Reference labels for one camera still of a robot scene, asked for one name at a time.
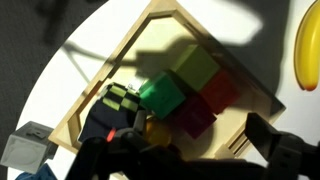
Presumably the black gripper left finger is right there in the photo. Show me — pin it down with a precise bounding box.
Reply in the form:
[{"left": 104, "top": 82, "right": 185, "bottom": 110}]
[{"left": 64, "top": 109, "right": 183, "bottom": 180}]

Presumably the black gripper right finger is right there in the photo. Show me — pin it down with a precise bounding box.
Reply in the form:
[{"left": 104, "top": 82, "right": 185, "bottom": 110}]
[{"left": 244, "top": 112, "right": 320, "bottom": 180}]

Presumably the black white checkered plush cube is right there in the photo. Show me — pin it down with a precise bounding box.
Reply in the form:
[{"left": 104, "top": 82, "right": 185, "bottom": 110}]
[{"left": 78, "top": 82, "right": 146, "bottom": 145}]

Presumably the dark red toy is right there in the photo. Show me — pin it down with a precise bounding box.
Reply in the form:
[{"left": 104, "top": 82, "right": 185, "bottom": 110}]
[{"left": 199, "top": 69, "right": 243, "bottom": 115}]

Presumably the shallow wooden box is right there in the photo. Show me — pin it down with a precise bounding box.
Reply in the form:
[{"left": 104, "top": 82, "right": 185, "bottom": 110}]
[{"left": 48, "top": 0, "right": 287, "bottom": 161}]

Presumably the yellow ball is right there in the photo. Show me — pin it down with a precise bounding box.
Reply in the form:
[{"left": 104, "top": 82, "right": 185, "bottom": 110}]
[{"left": 143, "top": 116, "right": 173, "bottom": 148}]

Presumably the grey cube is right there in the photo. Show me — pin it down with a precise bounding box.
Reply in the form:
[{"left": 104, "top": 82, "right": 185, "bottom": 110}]
[{"left": 0, "top": 120, "right": 59, "bottom": 175}]

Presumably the magenta cube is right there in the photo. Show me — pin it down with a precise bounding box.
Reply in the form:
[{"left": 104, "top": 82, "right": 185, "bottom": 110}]
[{"left": 171, "top": 94, "right": 219, "bottom": 140}]

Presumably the yellow banana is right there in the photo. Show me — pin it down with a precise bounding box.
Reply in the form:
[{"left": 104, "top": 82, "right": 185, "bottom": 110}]
[{"left": 293, "top": 0, "right": 320, "bottom": 92}]

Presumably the lime green cube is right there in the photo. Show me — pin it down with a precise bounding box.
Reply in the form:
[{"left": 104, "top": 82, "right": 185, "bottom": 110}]
[{"left": 169, "top": 44, "right": 221, "bottom": 93}]

